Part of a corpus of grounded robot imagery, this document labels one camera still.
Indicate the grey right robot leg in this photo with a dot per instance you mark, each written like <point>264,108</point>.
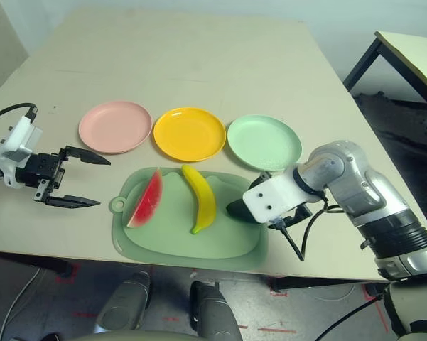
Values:
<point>213,312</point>

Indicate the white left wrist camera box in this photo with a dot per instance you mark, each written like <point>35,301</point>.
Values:
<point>21,136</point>

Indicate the red watermelon slice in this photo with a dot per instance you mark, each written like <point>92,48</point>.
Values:
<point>147,202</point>

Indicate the grey left robot leg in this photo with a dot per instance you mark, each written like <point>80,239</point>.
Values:
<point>124,305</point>

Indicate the dark green avocado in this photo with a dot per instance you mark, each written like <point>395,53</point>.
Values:
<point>236,210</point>

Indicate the black table base bar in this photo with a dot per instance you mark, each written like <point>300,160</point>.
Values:
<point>28,261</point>
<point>323,283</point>

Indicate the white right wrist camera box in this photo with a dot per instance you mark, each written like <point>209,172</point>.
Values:
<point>280,197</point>

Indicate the beige side table black frame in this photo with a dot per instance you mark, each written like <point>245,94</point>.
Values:
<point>412,53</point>

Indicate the green silicone cutting mat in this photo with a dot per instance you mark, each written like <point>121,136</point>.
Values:
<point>184,245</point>

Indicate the yellow banana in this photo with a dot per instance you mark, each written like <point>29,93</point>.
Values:
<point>204,199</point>

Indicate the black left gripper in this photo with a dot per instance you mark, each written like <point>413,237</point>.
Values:
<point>42,168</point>

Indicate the grey robot leg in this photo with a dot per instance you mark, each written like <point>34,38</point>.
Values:
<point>213,312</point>
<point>124,305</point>

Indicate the pale green robot waist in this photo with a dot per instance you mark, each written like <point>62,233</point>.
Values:
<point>128,335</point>

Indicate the pink round plate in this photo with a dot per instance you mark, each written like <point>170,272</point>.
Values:
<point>115,128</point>

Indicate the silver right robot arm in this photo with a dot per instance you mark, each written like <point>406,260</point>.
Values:
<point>373,199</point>

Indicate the yellow round plate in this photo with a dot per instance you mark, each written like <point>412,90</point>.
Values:
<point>190,136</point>

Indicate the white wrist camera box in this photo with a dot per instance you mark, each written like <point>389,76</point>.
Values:
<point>280,197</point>
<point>21,136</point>

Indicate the light green round plate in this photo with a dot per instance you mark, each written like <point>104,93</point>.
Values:
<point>263,142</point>

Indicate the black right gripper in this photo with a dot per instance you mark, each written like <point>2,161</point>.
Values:
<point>301,211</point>

